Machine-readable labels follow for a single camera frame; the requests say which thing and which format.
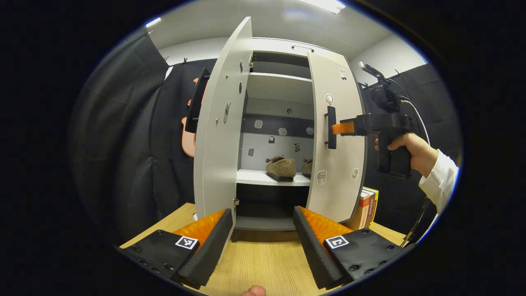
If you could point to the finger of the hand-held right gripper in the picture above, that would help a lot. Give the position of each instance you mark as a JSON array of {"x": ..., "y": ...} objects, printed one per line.
[{"x": 353, "y": 126}]

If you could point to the white cabinet door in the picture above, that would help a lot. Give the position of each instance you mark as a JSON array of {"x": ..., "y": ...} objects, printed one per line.
[
  {"x": 341, "y": 172},
  {"x": 218, "y": 164}
]

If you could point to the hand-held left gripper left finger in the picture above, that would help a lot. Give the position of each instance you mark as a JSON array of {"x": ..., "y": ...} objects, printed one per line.
[{"x": 209, "y": 250}]

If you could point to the yellow edged book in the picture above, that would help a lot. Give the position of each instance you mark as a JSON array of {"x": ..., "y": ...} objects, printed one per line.
[{"x": 374, "y": 205}]

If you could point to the white and grey shoe cabinet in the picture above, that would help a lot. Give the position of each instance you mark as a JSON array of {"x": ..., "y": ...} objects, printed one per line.
[{"x": 279, "y": 86}]

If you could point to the brown fuzzy shoe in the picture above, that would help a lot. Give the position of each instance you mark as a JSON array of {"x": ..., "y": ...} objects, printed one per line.
[
  {"x": 281, "y": 166},
  {"x": 307, "y": 167}
]

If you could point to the narrow ceiling light strip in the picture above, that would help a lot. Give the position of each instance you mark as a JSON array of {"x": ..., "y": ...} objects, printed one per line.
[{"x": 153, "y": 22}]

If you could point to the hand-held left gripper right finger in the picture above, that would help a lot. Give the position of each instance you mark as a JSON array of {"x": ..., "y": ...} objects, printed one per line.
[{"x": 310, "y": 246}]

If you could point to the orange spine book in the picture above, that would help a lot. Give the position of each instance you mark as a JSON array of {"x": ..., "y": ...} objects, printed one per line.
[{"x": 363, "y": 209}]

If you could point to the wide ceiling light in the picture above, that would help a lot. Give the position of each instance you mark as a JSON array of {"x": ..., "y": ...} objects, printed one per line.
[{"x": 324, "y": 5}]

